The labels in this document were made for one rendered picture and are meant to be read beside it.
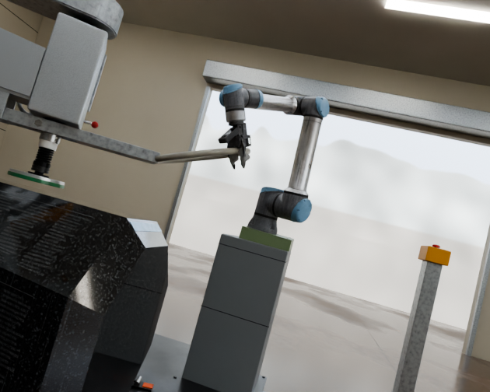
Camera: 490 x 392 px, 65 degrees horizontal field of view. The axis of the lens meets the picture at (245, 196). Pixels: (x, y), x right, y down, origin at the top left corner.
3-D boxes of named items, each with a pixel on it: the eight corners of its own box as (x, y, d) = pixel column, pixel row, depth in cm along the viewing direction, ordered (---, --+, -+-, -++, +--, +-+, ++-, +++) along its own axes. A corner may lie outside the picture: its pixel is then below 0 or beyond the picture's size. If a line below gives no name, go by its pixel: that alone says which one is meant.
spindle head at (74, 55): (-23, 99, 144) (14, -9, 148) (-9, 110, 165) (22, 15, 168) (77, 131, 158) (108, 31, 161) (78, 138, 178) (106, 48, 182)
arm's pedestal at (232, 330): (195, 355, 259) (229, 232, 266) (266, 379, 249) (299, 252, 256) (169, 379, 210) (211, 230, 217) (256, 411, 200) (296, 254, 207)
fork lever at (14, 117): (-18, 113, 146) (-14, 100, 147) (-6, 120, 164) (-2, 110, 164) (159, 162, 172) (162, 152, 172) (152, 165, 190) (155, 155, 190)
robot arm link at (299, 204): (285, 218, 237) (313, 99, 235) (309, 225, 226) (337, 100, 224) (271, 216, 226) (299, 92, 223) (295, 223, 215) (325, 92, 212)
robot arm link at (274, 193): (264, 214, 248) (271, 188, 249) (285, 220, 237) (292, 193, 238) (249, 210, 237) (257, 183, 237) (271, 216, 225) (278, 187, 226)
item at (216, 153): (160, 159, 157) (159, 152, 157) (145, 166, 203) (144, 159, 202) (267, 151, 175) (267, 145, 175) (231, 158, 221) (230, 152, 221)
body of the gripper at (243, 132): (252, 147, 177) (249, 121, 176) (240, 148, 170) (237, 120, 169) (239, 148, 182) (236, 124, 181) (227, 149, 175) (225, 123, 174)
